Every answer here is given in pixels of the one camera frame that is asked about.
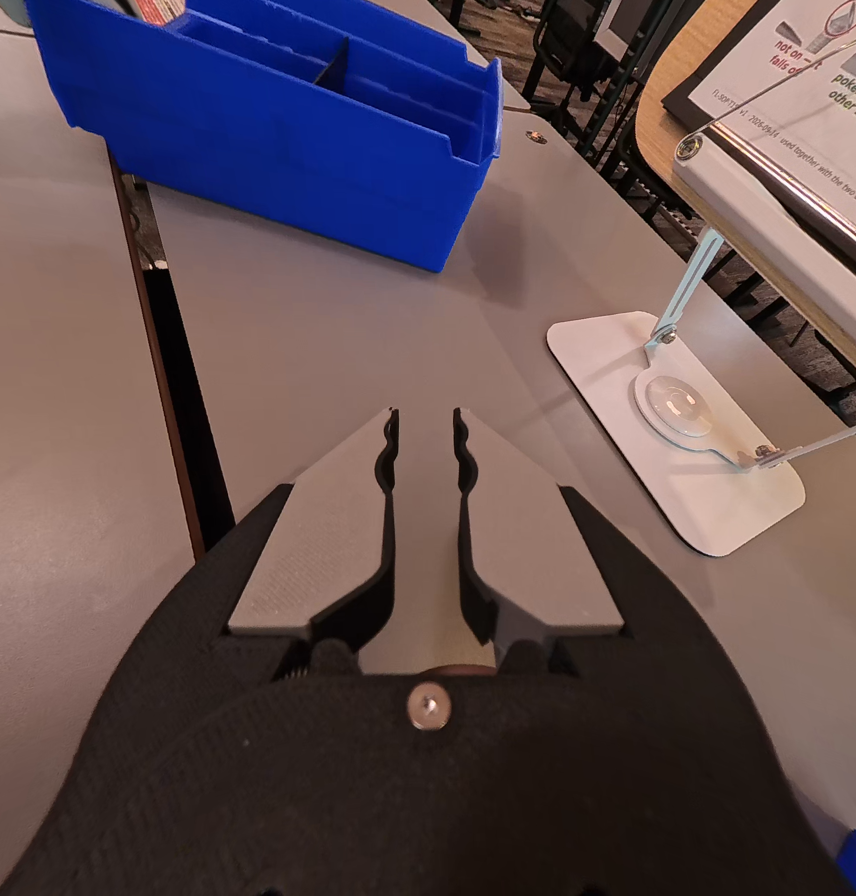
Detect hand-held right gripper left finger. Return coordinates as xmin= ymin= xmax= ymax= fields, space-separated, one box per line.
xmin=226 ymin=407 xmax=401 ymax=653

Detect white document stand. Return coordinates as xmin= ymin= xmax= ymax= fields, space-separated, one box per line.
xmin=545 ymin=0 xmax=856 ymax=559

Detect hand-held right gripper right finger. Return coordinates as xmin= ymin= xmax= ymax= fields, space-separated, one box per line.
xmin=453 ymin=407 xmax=625 ymax=646

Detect printed instruction sheet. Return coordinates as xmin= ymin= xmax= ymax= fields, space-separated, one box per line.
xmin=687 ymin=0 xmax=856 ymax=211

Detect blue divided plastic bin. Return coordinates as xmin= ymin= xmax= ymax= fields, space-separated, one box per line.
xmin=25 ymin=0 xmax=503 ymax=274

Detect black office chair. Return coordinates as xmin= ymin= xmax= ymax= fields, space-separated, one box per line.
xmin=528 ymin=0 xmax=615 ymax=107

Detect black bin divider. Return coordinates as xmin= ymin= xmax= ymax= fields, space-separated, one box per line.
xmin=312 ymin=35 xmax=352 ymax=89

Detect clear bag with red label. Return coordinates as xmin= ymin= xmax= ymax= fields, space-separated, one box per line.
xmin=130 ymin=0 xmax=188 ymax=29

